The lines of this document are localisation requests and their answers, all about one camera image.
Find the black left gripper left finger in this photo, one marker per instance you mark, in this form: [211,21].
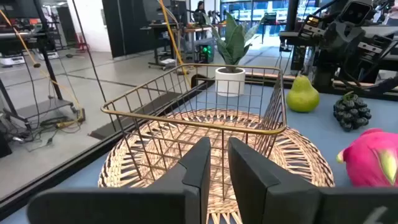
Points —
[124,205]

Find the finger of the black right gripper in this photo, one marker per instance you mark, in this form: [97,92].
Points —
[292,38]
[392,40]

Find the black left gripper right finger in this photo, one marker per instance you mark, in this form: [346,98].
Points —
[280,202]

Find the yellow-green pear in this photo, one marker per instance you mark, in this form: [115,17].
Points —
[302,96]

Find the black grape bunch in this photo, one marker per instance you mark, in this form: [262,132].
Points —
[351,112]

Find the pink dragon fruit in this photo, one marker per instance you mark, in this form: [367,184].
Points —
[363,161]

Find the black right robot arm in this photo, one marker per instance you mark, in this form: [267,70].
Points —
[325,74]

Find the wooden table side board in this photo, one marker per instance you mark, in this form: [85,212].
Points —
[267,75]

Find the round woven wicker placemat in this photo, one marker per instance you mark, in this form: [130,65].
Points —
[289,155]

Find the potted plant in white pot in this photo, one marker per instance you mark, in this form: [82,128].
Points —
[230,82]

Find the computer tower with green light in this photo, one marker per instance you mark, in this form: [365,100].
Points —
[205,53]

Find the person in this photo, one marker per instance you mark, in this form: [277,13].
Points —
[200,14]

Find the black floor stand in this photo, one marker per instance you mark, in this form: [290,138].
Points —
[43,109]

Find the red metal floor stand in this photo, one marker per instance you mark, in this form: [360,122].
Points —
[81,43]

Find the white floor device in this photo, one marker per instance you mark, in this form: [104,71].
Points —
[11,60]

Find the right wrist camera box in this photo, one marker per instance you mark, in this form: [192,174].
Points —
[354,12]

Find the black frame desk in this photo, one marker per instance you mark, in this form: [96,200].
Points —
[157,46]

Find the black partition wall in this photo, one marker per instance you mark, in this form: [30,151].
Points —
[124,28]

